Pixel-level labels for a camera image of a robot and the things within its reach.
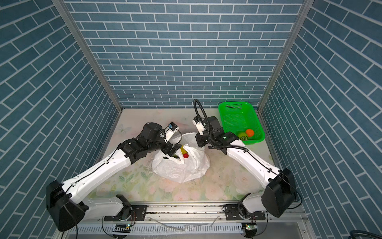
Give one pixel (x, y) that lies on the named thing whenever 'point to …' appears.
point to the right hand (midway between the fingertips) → (195, 133)
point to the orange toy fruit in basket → (249, 132)
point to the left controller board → (122, 228)
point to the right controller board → (250, 229)
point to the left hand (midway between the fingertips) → (175, 139)
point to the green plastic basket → (238, 117)
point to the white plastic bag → (183, 170)
